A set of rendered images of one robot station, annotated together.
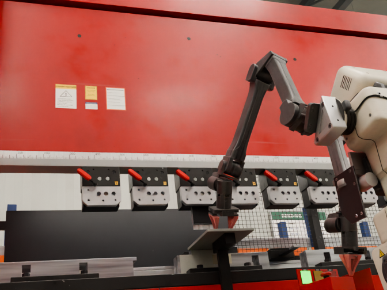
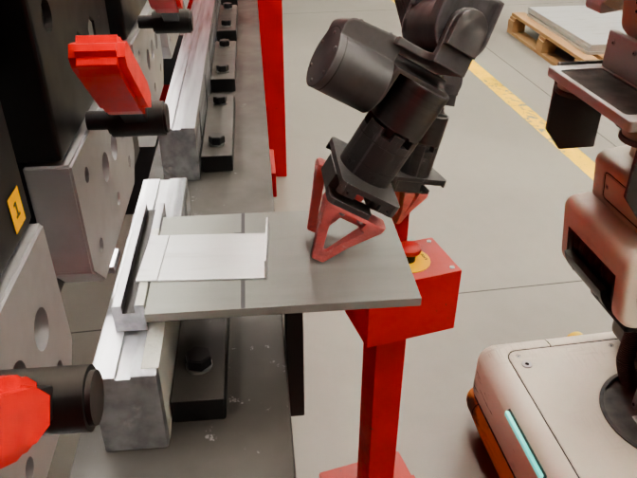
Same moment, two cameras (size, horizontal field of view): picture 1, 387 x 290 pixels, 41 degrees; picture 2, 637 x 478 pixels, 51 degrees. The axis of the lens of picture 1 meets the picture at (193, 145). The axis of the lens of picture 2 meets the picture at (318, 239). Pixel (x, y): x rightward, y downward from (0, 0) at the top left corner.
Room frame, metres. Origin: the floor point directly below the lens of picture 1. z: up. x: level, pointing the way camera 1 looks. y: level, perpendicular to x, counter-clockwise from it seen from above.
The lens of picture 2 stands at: (1.76, 0.50, 1.39)
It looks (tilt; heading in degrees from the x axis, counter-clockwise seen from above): 32 degrees down; 284
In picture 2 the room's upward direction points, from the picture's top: straight up
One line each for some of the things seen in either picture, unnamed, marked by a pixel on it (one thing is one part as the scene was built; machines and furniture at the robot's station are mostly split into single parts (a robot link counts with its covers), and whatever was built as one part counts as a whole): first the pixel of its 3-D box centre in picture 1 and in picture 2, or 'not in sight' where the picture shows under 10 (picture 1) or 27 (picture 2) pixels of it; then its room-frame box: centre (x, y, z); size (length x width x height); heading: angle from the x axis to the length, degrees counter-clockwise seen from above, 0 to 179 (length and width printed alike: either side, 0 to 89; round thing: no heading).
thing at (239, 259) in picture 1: (222, 266); (154, 289); (2.09, -0.06, 0.92); 0.39 x 0.06 x 0.10; 109
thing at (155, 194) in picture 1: (148, 189); (19, 101); (2.00, 0.21, 1.26); 0.15 x 0.09 x 0.17; 109
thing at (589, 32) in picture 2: not in sight; (598, 27); (0.98, -4.49, 0.17); 1.01 x 0.64 x 0.06; 111
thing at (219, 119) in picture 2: (349, 265); (219, 129); (2.22, -0.60, 0.89); 0.30 x 0.05 x 0.03; 109
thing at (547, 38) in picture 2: not in sight; (595, 42); (0.98, -4.49, 0.07); 1.20 x 0.82 x 0.14; 111
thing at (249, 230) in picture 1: (219, 239); (281, 257); (1.94, -0.06, 1.00); 0.26 x 0.18 x 0.01; 19
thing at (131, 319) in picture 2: (213, 251); (142, 260); (2.08, -0.03, 0.99); 0.20 x 0.03 x 0.03; 109
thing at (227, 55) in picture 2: not in sight; (224, 64); (2.35, -0.97, 0.89); 0.30 x 0.05 x 0.03; 109
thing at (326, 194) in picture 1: (318, 189); not in sight; (2.26, -0.55, 1.26); 0.15 x 0.09 x 0.17; 109
